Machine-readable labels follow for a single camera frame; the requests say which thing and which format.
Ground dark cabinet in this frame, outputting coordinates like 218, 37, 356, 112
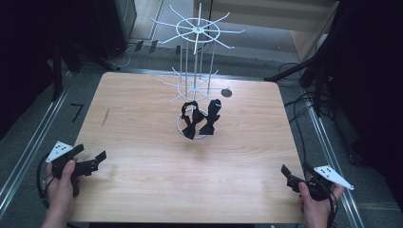
94, 0, 138, 60

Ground person's right hand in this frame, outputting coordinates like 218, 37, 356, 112
297, 181, 345, 223

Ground black bow tie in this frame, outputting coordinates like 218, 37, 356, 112
198, 98, 222, 137
180, 100, 206, 141

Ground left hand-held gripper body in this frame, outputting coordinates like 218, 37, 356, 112
45, 140, 100, 198

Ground person's left hand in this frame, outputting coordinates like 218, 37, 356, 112
45, 156, 84, 220

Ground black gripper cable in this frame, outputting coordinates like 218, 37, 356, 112
35, 153, 53, 210
326, 186, 339, 228

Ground black floor cables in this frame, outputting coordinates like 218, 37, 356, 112
278, 61, 332, 165

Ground white floor cable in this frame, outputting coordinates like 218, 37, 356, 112
116, 43, 136, 69

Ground metal floor rail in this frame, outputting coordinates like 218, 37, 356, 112
0, 71, 73, 219
304, 101, 365, 228

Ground white wire display rack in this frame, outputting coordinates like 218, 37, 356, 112
150, 2, 246, 141

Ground black metal stand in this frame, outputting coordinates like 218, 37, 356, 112
263, 31, 341, 118
50, 31, 122, 103

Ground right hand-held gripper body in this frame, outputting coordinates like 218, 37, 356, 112
285, 164, 355, 202

